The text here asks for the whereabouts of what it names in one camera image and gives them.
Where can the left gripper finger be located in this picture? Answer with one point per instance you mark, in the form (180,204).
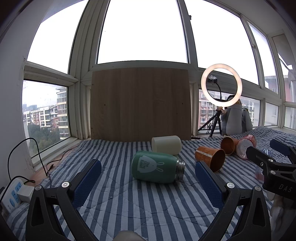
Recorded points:
(280,147)

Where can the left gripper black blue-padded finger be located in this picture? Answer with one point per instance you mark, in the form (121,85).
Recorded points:
(42,222)
(253,222)

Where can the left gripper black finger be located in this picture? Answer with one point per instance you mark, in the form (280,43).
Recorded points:
(262,159)

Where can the brown paper cup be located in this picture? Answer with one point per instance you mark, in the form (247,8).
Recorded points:
(228,144)

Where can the orange paper cup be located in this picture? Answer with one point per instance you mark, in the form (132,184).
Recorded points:
(214,158)

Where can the cream plastic cup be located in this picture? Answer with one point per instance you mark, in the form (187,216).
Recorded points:
(167,144)

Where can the white power adapter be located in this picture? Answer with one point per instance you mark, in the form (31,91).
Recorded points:
(25,193)

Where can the white power strip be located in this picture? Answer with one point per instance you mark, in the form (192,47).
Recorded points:
(11,199)

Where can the grey plush penguin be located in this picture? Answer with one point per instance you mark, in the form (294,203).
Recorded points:
(235,120)

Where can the black tripod stand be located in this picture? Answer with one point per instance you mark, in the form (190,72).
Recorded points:
(214,121)

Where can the green steel bottle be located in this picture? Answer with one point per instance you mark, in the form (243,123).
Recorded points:
(157,167)

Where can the wooden board panel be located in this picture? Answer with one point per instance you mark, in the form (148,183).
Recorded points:
(137,104)

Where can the white ring light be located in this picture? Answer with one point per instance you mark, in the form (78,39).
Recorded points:
(210,98)

